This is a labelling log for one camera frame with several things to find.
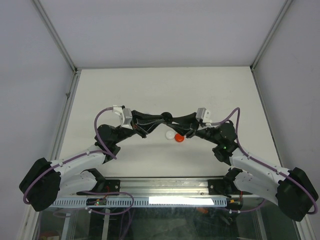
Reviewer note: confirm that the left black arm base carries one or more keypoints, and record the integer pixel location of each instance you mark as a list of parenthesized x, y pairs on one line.
[(102, 188)]

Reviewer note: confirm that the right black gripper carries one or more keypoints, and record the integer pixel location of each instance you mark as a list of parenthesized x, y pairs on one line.
[(188, 132)]

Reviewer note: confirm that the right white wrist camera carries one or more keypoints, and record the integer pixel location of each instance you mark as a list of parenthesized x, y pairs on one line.
[(203, 116)]

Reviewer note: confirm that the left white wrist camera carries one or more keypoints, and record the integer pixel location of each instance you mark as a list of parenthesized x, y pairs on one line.
[(125, 116)]

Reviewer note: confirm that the orange earbud charging case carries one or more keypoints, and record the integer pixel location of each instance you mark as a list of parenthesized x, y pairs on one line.
[(179, 138)]

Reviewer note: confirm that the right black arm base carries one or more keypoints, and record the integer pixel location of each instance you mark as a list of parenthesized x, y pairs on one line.
[(219, 186)]

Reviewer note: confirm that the white earbud charging case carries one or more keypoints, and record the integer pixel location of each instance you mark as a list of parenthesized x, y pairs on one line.
[(170, 135)]

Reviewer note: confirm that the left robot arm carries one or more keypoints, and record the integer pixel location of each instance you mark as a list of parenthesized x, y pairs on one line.
[(46, 181)]

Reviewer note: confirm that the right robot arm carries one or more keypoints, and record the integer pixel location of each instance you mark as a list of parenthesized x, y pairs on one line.
[(290, 189)]

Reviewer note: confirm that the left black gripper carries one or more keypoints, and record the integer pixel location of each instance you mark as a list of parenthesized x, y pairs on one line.
[(142, 124)]

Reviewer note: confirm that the aluminium mounting rail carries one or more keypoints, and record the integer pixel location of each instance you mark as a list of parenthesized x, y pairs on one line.
[(143, 187)]

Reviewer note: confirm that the black earbud charging case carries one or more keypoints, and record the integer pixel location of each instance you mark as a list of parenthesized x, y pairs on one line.
[(167, 117)]

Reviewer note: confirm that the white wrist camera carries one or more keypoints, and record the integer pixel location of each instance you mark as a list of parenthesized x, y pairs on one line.
[(125, 116), (203, 116)]

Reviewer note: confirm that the white slotted cable duct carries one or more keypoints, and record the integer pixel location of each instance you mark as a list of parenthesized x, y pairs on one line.
[(139, 202)]

